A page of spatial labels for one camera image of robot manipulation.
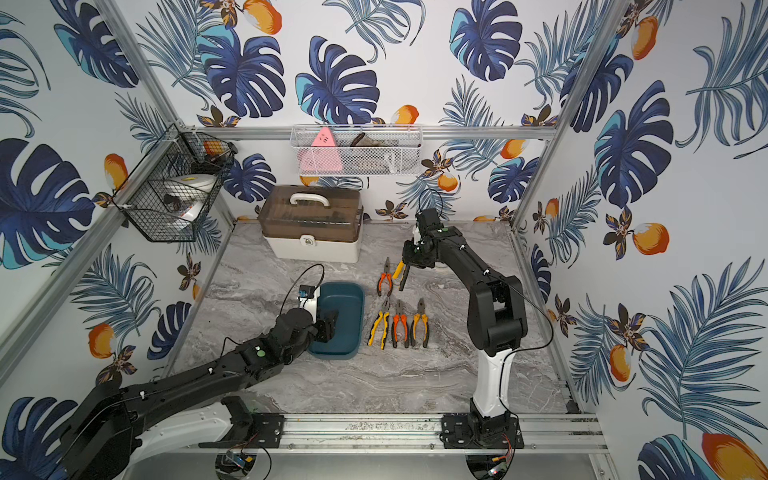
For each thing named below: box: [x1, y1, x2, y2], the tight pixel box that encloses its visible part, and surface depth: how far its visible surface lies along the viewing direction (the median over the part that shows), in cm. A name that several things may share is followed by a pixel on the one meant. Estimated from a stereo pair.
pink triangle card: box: [298, 127, 343, 173], surface depth 92 cm
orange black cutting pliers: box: [410, 298, 430, 348], surface depth 94 cm
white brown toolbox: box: [258, 184, 364, 263], surface depth 100 cm
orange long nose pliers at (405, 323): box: [391, 299, 410, 349], surface depth 94 cm
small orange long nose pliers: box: [377, 256, 393, 297], surface depth 105 cm
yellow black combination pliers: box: [367, 311, 390, 351], surface depth 94 cm
